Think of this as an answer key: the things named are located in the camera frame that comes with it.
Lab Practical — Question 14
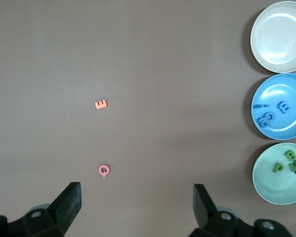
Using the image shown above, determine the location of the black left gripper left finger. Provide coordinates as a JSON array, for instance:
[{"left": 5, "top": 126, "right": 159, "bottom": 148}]
[{"left": 0, "top": 182, "right": 83, "bottom": 237}]

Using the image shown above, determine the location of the blue foam lowercase g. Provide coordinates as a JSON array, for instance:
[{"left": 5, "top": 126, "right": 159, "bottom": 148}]
[{"left": 257, "top": 116, "right": 269, "bottom": 128}]

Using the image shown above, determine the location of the green foam letter B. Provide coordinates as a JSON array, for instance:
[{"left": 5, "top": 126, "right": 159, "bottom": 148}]
[{"left": 283, "top": 150, "right": 296, "bottom": 161}]

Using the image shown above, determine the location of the orange foam letter E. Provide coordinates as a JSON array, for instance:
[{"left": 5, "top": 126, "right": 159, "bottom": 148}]
[{"left": 94, "top": 99, "right": 109, "bottom": 110}]

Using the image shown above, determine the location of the blue plate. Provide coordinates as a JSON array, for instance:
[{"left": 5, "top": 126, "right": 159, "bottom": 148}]
[{"left": 251, "top": 73, "right": 296, "bottom": 140}]

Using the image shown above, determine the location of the blue foam letter E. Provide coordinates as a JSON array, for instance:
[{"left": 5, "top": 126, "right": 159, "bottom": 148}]
[{"left": 276, "top": 100, "right": 292, "bottom": 115}]

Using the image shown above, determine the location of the pink foam letter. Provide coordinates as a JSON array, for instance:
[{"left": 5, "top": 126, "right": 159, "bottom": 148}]
[{"left": 98, "top": 164, "right": 111, "bottom": 178}]

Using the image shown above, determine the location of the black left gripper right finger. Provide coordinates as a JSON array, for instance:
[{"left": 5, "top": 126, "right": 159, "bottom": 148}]
[{"left": 187, "top": 184, "right": 293, "bottom": 237}]

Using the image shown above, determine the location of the beige plate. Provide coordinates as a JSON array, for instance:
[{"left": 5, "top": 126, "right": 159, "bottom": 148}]
[{"left": 250, "top": 0, "right": 296, "bottom": 74}]

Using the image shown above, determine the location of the light green plate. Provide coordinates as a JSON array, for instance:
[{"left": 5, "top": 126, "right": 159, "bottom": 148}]
[{"left": 252, "top": 142, "right": 296, "bottom": 206}]

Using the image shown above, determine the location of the brown table mat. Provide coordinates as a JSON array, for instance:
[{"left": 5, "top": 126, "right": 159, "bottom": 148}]
[{"left": 0, "top": 0, "right": 296, "bottom": 237}]

